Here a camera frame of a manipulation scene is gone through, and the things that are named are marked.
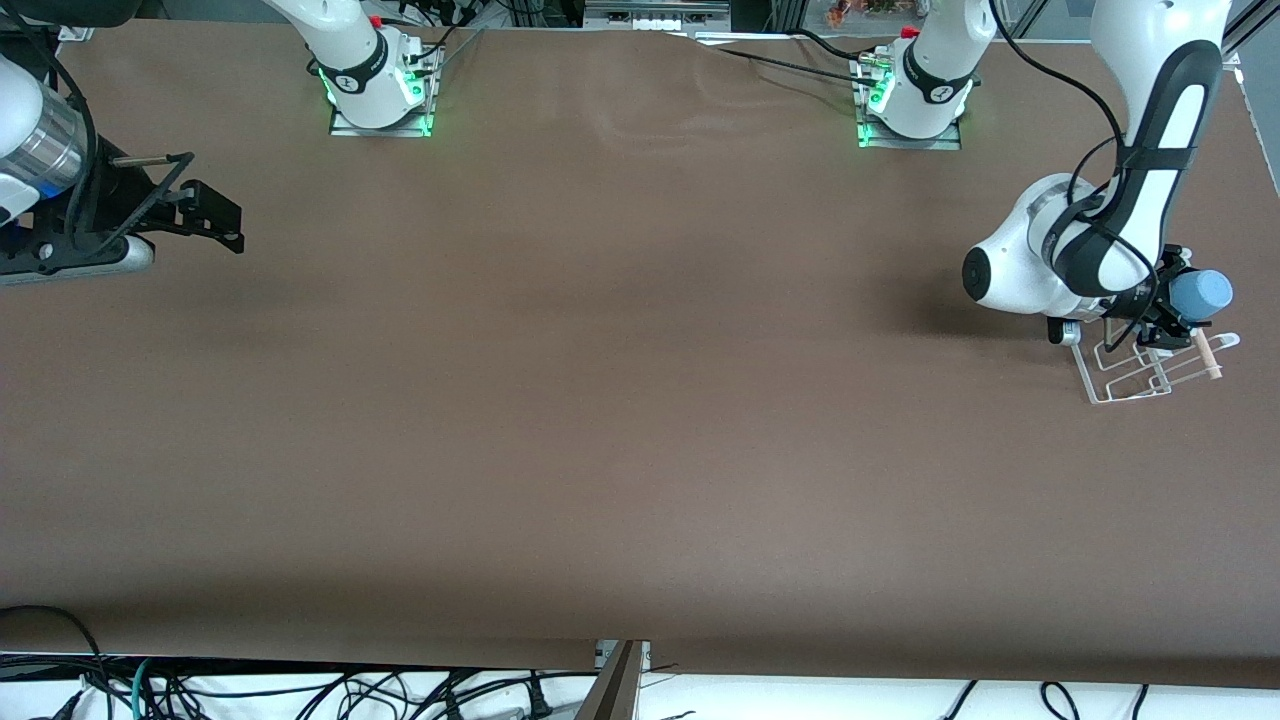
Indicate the orange red background objects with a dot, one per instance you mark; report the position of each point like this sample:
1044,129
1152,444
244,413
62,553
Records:
865,10

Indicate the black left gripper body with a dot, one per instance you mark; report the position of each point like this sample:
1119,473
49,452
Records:
1147,297

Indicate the light blue plastic cup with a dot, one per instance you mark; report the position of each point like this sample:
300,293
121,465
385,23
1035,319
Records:
1205,293

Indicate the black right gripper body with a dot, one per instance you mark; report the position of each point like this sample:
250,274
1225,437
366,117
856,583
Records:
98,207

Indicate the brown table cover sheet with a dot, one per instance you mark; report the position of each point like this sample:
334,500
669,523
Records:
640,420

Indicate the metal corner bracket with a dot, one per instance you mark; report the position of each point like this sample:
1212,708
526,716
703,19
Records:
78,30
1225,53

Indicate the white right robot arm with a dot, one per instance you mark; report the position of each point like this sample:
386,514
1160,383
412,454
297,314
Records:
30,120

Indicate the aluminium frame profile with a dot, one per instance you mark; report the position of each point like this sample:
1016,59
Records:
615,692

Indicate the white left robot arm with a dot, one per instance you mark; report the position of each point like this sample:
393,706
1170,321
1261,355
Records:
1010,270

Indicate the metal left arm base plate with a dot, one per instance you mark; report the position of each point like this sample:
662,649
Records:
930,144

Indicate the white power strip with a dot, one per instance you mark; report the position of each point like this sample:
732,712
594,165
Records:
655,20

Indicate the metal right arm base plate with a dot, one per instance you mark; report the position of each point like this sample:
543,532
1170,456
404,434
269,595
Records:
400,130

